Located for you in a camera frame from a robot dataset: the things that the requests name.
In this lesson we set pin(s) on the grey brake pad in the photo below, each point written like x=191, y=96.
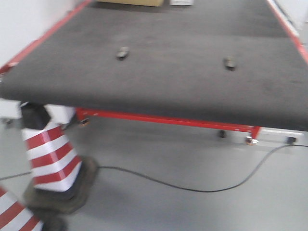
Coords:
x=123, y=53
x=229, y=63

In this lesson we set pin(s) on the black conveyor belt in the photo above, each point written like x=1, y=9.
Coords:
x=156, y=60

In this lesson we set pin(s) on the right red white cone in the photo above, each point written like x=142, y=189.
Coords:
x=61, y=179

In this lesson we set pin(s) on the red white cone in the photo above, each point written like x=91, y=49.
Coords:
x=61, y=179
x=14, y=216

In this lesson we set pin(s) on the cardboard box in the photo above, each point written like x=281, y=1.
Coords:
x=151, y=3

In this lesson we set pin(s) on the long white box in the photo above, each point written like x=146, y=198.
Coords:
x=181, y=2

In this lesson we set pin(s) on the left red white cone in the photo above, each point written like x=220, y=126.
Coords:
x=14, y=216

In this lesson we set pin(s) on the red conveyor frame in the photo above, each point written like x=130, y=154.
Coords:
x=168, y=119

